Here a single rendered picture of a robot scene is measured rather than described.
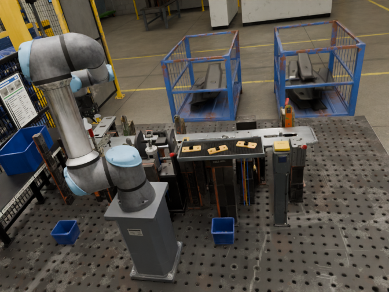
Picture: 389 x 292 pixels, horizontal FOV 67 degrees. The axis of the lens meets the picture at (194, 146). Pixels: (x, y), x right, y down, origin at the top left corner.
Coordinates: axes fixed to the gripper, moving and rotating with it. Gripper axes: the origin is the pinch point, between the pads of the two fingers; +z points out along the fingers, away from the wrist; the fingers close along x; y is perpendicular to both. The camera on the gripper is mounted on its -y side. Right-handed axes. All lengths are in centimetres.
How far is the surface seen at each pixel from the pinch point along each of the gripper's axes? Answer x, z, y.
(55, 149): 9.2, 16.4, -32.8
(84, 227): -22, 49, -12
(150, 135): -6.3, 2.2, 34.3
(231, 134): 18, 20, 73
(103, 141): 7.5, 12.2, 0.9
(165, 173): -10.7, 23.0, 38.7
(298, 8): 787, 86, 246
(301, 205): -9, 50, 108
